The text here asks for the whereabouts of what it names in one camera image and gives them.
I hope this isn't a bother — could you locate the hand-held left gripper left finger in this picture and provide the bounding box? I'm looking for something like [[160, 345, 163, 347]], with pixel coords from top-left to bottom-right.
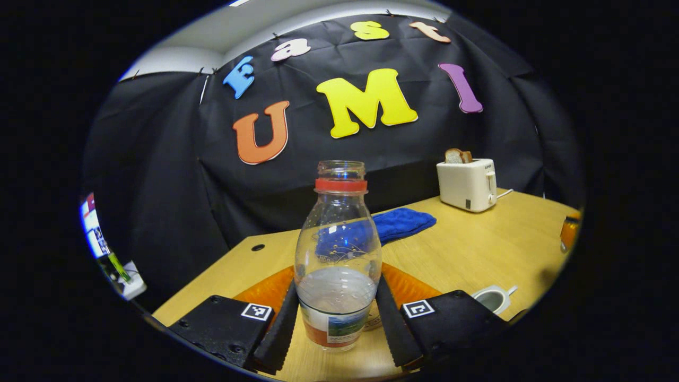
[[169, 265, 300, 375]]

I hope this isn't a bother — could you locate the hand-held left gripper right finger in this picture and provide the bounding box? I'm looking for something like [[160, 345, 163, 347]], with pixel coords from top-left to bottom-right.
[[375, 263, 510, 372]]

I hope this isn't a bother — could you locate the round cork coaster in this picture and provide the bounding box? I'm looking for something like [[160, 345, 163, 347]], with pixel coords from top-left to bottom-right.
[[365, 300, 384, 331]]

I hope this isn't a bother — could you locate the clear plastic water bottle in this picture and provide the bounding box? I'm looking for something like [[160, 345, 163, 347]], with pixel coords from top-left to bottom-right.
[[294, 161, 382, 352]]

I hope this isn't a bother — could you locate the white ceramic teacup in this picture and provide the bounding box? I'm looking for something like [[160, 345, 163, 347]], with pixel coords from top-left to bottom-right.
[[471, 285, 518, 315]]

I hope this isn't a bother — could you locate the blue towel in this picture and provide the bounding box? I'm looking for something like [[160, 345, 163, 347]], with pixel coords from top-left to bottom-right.
[[317, 207, 437, 259]]

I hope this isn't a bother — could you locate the white toaster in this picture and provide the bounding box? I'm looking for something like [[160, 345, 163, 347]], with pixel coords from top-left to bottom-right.
[[437, 158, 498, 213]]

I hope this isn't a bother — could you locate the white side table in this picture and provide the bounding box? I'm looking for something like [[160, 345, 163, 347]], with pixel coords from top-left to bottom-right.
[[114, 260, 148, 301]]

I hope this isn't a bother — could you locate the black backdrop cloth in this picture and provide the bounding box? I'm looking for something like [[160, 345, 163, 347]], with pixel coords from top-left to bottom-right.
[[82, 13, 584, 311]]

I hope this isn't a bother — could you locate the computer monitor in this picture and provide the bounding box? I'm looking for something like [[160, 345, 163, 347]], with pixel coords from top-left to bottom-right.
[[80, 193, 111, 259]]

